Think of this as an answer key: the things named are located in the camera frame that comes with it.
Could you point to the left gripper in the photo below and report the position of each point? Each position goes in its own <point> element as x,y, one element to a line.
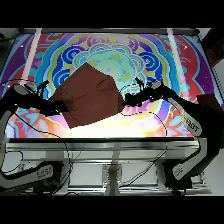
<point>57,107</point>

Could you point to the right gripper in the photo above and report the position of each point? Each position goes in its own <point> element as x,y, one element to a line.
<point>135,99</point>

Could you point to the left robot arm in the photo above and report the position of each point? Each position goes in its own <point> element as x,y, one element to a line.
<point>20,98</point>

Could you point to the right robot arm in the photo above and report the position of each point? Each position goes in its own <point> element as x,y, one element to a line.
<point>191,120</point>

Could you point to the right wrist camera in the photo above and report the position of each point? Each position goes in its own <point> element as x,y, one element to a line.
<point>138,83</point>

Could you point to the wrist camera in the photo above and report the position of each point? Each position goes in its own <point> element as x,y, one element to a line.
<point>42,87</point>
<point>138,83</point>

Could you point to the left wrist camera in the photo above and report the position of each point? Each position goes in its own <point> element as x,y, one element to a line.
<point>42,87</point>

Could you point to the silver frame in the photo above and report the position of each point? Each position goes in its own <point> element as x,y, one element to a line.
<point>113,146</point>

